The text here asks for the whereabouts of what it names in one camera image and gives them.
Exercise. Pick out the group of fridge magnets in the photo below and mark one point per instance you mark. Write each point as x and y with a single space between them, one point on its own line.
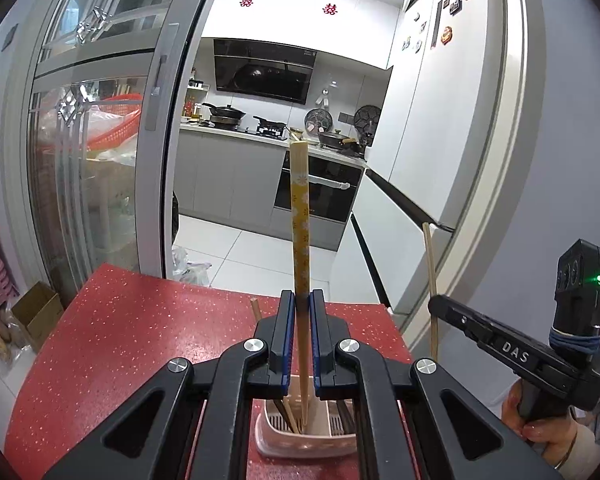
447 32

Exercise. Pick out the plain wooden chopstick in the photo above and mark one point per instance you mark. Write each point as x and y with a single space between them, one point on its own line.
431 270
255 310

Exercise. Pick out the black range hood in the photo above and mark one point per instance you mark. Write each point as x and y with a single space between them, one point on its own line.
265 70

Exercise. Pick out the dark wall switch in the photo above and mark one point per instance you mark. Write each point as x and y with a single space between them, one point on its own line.
10 37

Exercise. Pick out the red plastic basket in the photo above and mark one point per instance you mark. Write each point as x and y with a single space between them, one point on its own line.
117 120

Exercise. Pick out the person's right hand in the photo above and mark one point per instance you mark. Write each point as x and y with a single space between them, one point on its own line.
545 432

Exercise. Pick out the white wall hook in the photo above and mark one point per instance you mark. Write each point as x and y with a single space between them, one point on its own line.
323 97

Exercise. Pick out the white refrigerator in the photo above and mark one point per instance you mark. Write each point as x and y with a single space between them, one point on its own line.
430 135

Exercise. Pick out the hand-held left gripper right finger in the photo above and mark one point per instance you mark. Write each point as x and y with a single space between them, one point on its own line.
316 340

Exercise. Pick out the yellow patterned chopstick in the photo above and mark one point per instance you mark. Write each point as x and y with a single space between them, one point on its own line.
300 220

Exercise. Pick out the glass sliding door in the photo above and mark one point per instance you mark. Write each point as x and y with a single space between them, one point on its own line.
105 135

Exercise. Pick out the black frying pan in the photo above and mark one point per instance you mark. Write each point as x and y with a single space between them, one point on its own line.
270 124

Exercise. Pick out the black wok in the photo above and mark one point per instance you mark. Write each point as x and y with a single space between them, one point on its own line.
225 112

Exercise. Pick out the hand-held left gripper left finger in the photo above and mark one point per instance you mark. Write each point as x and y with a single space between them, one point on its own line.
288 340

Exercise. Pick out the person's right forearm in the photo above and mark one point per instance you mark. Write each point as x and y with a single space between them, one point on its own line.
585 445

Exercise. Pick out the round metal steamer rack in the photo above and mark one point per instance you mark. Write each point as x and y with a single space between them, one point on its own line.
318 120

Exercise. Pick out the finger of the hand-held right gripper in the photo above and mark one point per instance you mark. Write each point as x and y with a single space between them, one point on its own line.
455 315

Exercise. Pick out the grey kitchen cabinets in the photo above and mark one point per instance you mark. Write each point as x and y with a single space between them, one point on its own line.
220 175

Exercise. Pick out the black built-in oven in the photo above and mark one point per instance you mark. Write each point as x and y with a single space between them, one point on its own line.
320 190

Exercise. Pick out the open cardboard box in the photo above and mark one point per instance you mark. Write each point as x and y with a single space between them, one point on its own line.
37 317

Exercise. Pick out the rack of condiment bottles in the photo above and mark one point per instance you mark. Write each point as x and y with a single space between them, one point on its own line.
194 105

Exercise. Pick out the beige plastic cutlery holder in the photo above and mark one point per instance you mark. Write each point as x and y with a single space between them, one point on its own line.
305 442

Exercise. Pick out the red paper decoration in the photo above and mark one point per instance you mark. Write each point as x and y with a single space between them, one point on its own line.
329 8
246 1

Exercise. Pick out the clear plastic bag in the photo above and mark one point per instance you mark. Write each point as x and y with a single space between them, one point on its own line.
190 267

